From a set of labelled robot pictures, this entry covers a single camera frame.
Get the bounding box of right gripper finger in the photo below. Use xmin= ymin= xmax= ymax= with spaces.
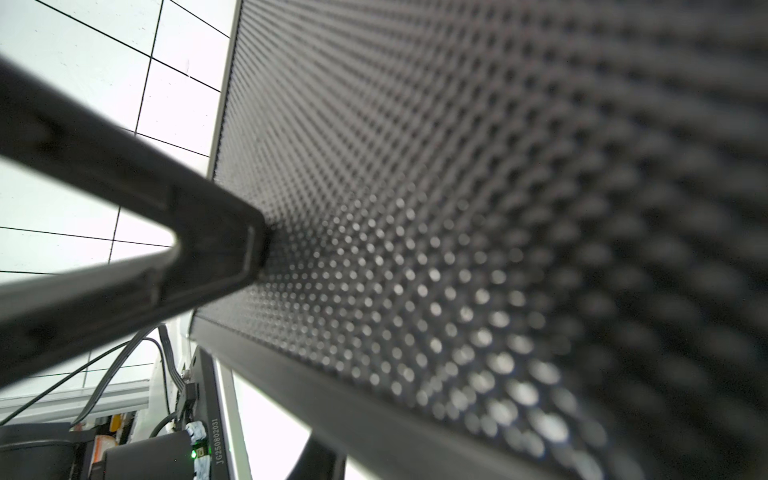
xmin=287 ymin=436 xmax=346 ymax=480

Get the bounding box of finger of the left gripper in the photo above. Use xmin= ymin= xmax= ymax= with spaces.
xmin=1 ymin=62 xmax=268 ymax=386

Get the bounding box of black poker case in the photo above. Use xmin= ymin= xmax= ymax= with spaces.
xmin=191 ymin=1 xmax=767 ymax=479

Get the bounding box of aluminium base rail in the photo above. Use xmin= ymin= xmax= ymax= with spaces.
xmin=0 ymin=311 xmax=253 ymax=480

